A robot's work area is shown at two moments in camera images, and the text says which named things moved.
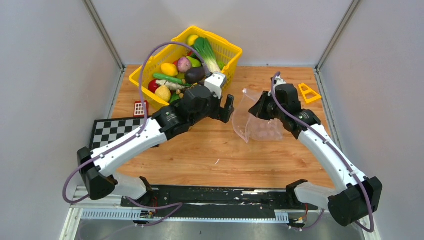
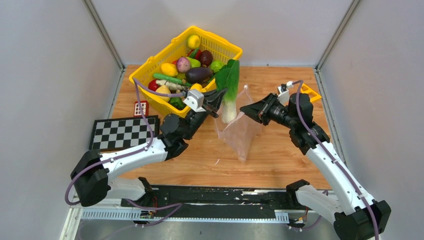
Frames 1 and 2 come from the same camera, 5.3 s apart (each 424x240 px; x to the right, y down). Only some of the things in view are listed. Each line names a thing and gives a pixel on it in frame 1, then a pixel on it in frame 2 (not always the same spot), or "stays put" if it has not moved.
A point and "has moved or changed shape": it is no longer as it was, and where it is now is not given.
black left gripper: [221, 113] stays put
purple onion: [184, 65] stays put
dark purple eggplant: [195, 74] stays put
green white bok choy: [203, 44] to [227, 77]
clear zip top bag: [250, 127] has moved or changed shape
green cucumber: [170, 78] stays put
